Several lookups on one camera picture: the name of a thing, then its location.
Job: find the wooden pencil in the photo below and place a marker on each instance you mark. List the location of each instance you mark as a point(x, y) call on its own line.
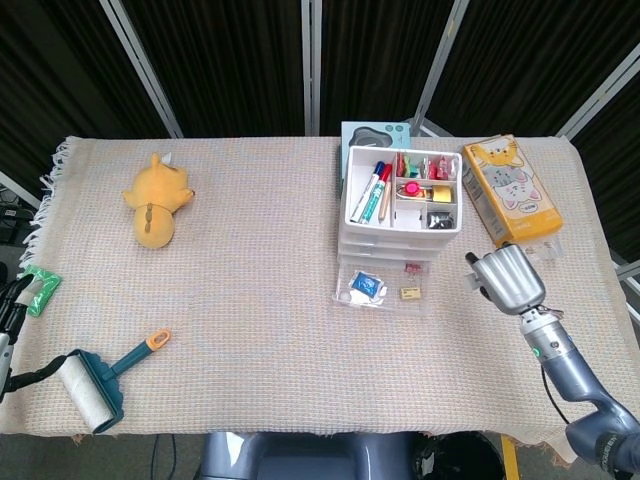
point(384, 205)

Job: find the black binder clips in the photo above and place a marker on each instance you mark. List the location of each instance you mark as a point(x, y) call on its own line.
point(439, 220)

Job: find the yellow plush toy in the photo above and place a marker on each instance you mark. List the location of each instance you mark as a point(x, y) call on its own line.
point(155, 200)

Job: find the yellow post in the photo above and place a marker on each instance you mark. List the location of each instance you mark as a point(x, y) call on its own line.
point(509, 457)

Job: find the yellow cat print tissue pack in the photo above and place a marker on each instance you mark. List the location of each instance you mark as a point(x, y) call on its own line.
point(505, 185)

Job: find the pink round badge reel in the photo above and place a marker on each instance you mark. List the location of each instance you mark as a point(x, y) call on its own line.
point(412, 189)

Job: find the pink binder clip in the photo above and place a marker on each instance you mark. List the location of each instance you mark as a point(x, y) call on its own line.
point(415, 268)

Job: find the beige woven tablecloth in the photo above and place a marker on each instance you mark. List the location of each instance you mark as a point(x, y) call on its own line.
point(275, 325)

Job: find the pale teal box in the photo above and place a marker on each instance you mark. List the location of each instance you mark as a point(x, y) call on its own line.
point(370, 132)

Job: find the clear plastic drawer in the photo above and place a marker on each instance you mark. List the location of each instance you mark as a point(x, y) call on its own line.
point(345, 280)

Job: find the blue cap white marker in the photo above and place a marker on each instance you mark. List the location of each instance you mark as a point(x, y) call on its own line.
point(370, 187)

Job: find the white plastic drawer organizer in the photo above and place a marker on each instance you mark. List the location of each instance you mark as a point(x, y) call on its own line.
point(395, 240)

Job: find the red cap teal marker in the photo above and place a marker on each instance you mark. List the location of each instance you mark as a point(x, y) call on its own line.
point(375, 202)

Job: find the green and red packet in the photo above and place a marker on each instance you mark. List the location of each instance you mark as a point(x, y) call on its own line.
point(407, 166)

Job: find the blue foil packet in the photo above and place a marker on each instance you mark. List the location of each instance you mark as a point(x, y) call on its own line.
point(367, 285)

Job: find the small yellow eraser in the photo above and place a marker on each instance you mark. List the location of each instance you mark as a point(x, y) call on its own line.
point(410, 293)

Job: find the gray partition frame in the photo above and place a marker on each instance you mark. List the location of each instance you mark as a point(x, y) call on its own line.
point(627, 272)
point(145, 70)
point(20, 189)
point(440, 55)
point(600, 95)
point(311, 65)

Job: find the gray robot torso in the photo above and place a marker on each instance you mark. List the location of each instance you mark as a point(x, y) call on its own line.
point(300, 457)

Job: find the red candy packet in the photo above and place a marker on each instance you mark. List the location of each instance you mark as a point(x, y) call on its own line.
point(442, 167)

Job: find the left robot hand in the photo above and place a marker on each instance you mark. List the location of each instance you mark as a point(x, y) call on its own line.
point(5, 350)

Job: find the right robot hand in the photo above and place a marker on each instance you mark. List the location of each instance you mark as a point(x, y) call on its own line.
point(510, 277)

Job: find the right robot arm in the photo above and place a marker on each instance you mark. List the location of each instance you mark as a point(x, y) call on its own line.
point(575, 375)

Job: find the green tissue packet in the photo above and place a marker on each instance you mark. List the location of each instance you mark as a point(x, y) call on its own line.
point(47, 290)

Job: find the black trash bin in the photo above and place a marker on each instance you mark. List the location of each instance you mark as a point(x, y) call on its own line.
point(465, 460)

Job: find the yellow tape roll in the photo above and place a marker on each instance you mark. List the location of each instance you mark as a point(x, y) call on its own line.
point(442, 194)

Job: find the small white labelled box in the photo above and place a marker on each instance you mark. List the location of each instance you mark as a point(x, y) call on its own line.
point(472, 282)

